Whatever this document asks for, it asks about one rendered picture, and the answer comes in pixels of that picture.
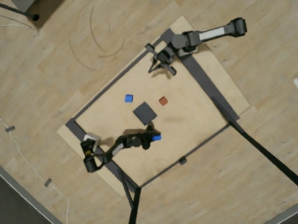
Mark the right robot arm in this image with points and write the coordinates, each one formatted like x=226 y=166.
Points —
x=236 y=28

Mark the blue cube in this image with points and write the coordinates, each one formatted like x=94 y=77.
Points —
x=128 y=98

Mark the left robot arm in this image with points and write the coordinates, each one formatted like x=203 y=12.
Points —
x=122 y=142

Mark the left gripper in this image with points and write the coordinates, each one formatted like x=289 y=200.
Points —
x=150 y=132

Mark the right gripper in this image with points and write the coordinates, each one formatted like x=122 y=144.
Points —
x=150 y=48

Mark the blue cylinder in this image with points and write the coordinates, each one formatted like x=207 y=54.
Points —
x=155 y=138

